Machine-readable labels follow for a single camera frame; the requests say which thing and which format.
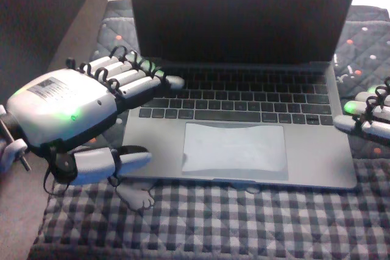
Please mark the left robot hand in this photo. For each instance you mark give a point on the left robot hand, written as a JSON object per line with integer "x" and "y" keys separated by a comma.
{"x": 61, "y": 104}

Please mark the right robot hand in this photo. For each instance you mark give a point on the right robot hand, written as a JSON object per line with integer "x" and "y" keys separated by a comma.
{"x": 373, "y": 117}

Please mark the grey laptop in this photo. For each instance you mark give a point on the grey laptop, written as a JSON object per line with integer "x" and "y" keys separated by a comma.
{"x": 243, "y": 28}

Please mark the grey quilt with checked border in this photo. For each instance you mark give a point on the grey quilt with checked border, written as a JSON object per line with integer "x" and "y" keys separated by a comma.
{"x": 213, "y": 226}

